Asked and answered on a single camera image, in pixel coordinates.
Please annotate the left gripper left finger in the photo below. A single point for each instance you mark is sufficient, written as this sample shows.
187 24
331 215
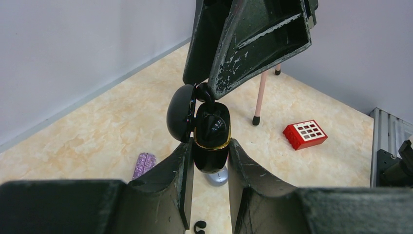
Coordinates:
158 202

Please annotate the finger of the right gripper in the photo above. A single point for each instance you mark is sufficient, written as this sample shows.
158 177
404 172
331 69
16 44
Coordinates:
209 20
257 35

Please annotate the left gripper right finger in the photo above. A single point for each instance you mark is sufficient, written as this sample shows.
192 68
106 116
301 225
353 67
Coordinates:
261 203

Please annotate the lavender earbud charging case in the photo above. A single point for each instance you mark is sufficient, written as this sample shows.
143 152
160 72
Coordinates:
219 178

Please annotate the black earbud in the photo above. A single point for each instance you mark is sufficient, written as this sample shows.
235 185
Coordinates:
203 94
199 227

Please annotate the black earbud case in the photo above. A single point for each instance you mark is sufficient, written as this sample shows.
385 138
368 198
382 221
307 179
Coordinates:
209 133

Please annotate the purple glitter microphone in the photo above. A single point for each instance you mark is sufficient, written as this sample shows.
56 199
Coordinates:
145 162

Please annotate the red white toy block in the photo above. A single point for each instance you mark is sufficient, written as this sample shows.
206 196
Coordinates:
304 134

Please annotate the pink music stand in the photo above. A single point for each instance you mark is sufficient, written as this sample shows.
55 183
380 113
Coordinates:
257 115

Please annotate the aluminium frame rail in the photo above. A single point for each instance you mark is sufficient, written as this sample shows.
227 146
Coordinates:
392 151

